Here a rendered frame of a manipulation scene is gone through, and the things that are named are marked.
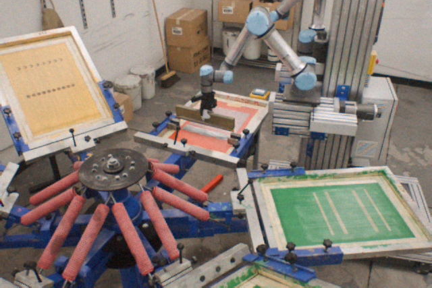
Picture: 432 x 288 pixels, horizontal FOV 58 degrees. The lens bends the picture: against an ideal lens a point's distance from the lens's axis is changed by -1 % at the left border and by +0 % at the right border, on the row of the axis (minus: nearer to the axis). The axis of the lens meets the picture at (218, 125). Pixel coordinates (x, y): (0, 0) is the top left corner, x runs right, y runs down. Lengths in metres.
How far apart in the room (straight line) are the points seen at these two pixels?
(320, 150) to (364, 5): 1.03
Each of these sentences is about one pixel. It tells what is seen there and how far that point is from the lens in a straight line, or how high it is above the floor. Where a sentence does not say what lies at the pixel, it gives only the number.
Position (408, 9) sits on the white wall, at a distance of 5.70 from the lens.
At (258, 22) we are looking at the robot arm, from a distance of 2.10.
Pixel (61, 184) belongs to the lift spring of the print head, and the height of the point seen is 1.20.
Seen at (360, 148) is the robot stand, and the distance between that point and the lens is 2.78.
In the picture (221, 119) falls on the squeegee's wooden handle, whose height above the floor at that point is 1.12.
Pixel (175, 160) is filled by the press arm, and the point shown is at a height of 1.04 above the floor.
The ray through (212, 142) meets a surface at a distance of 2.47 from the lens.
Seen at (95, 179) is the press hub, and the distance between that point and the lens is 1.70.
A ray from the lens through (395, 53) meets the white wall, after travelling 5.87.
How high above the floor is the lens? 2.34
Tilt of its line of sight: 31 degrees down
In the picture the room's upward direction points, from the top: straight up
